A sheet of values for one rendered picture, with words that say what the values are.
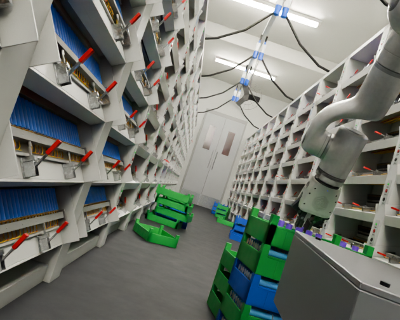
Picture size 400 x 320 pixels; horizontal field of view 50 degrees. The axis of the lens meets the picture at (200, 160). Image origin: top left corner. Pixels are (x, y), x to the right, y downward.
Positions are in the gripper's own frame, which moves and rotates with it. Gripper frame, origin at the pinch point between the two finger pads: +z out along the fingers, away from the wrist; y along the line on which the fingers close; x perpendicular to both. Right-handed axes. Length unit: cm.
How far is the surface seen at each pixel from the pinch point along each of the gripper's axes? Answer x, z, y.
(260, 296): -22.5, 12.6, -11.9
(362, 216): 84, 24, 68
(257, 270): -19.9, 7.1, -14.9
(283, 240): -16.0, -1.4, -10.6
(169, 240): 112, 92, -17
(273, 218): -14.0, -5.7, -15.0
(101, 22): -8, -36, -71
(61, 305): -21, 34, -59
